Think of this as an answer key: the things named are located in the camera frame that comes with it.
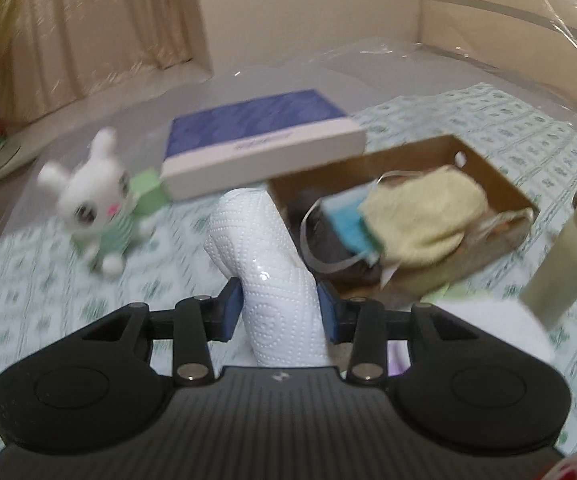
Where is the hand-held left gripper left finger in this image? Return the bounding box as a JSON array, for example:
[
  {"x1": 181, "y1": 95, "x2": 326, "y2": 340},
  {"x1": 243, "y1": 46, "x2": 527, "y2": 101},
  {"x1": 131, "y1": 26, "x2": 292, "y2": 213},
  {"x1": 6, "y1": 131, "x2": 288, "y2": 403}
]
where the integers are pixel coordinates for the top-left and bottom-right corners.
[{"x1": 81, "y1": 277, "x2": 243, "y2": 386}]

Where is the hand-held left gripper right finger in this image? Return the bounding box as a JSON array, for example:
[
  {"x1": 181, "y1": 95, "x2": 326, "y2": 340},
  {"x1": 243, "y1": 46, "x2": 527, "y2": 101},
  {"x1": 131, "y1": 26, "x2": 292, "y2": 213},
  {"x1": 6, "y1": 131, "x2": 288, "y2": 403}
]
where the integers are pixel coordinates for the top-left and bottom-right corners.
[{"x1": 317, "y1": 280, "x2": 484, "y2": 386}]

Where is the white paper towel roll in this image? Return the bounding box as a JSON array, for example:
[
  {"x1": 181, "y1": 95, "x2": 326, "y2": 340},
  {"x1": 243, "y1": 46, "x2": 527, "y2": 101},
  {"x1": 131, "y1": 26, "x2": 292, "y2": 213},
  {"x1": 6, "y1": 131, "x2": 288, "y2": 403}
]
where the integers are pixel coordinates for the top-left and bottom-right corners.
[{"x1": 203, "y1": 187, "x2": 332, "y2": 367}]

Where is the dark grey cloth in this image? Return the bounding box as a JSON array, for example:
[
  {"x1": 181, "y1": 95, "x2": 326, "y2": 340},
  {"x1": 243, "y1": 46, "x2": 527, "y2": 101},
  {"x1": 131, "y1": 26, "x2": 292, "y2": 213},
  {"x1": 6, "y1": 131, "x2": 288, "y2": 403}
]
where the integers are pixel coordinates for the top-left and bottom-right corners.
[{"x1": 286, "y1": 187, "x2": 384, "y2": 286}]

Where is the blue face mask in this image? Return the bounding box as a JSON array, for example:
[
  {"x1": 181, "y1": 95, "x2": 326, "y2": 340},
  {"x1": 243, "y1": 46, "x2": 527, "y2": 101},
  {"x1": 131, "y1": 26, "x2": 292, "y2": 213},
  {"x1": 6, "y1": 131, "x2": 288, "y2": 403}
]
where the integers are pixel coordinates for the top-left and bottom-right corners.
[{"x1": 303, "y1": 185, "x2": 394, "y2": 273}]

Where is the brown cardboard box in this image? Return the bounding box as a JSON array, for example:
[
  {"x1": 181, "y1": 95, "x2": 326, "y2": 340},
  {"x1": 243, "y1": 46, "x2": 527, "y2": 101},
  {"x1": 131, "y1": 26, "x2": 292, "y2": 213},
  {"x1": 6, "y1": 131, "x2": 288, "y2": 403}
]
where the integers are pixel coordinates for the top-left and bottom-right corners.
[{"x1": 267, "y1": 135, "x2": 540, "y2": 306}]

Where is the cream thermos bottle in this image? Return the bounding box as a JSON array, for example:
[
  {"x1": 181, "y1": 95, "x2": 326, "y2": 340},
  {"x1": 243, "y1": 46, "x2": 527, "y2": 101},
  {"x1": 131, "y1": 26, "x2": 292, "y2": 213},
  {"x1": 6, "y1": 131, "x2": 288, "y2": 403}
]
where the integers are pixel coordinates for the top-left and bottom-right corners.
[{"x1": 520, "y1": 177, "x2": 577, "y2": 332}]

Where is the pale yellow towel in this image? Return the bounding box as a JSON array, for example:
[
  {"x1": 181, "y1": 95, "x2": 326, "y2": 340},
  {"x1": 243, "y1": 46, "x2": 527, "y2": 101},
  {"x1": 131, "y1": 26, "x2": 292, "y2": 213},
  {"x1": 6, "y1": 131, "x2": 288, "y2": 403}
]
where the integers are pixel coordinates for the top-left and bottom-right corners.
[{"x1": 359, "y1": 167, "x2": 489, "y2": 267}]

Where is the purple tissue pack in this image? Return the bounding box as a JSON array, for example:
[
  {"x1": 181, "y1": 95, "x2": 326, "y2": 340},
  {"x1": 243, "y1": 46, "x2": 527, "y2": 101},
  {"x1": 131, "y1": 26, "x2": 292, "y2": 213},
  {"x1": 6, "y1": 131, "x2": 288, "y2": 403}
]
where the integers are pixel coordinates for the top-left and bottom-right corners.
[{"x1": 389, "y1": 296, "x2": 555, "y2": 378}]

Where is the light green box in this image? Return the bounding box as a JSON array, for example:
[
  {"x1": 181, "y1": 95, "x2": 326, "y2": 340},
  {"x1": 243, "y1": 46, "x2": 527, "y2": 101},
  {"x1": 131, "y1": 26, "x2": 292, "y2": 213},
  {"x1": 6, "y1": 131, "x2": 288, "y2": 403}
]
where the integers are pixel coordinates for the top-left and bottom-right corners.
[{"x1": 128, "y1": 169, "x2": 169, "y2": 217}]

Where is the plastic-wrapped beige headboard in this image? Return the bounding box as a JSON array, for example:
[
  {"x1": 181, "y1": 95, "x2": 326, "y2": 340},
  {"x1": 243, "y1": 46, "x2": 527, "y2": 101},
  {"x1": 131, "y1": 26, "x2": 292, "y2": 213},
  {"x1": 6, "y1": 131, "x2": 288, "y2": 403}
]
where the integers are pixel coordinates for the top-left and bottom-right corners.
[{"x1": 419, "y1": 0, "x2": 577, "y2": 126}]

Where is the white plush bunny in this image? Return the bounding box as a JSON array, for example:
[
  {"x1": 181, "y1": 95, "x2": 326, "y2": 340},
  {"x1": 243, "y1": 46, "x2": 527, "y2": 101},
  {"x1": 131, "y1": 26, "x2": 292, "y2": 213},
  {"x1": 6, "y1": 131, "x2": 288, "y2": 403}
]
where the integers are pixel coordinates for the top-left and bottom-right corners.
[{"x1": 37, "y1": 127, "x2": 155, "y2": 276}]

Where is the blue and white flat box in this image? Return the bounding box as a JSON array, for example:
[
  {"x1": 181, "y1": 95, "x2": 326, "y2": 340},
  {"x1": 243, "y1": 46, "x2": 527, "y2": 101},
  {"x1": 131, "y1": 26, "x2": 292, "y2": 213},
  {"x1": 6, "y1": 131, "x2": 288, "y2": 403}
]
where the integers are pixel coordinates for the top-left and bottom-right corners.
[{"x1": 161, "y1": 89, "x2": 368, "y2": 201}]

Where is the floral tablecloth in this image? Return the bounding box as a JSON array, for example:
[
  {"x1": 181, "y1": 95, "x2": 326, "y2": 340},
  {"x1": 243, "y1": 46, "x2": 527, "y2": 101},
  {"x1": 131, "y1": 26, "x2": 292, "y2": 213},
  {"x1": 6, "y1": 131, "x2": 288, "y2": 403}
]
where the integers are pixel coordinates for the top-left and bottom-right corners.
[{"x1": 0, "y1": 82, "x2": 577, "y2": 461}]

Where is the plastic-wrapped mattress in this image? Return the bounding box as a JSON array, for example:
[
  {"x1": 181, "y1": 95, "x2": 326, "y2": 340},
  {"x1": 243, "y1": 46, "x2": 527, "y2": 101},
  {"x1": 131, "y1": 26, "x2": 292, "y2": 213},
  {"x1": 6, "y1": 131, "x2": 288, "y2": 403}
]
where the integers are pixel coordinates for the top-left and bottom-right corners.
[{"x1": 0, "y1": 42, "x2": 577, "y2": 171}]

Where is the beige patterned curtain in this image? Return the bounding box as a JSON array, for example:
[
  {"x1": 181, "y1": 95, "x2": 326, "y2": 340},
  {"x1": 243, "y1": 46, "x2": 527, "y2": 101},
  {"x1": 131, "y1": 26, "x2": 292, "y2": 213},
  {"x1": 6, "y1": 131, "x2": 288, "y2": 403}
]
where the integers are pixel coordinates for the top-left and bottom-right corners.
[{"x1": 0, "y1": 0, "x2": 214, "y2": 126}]

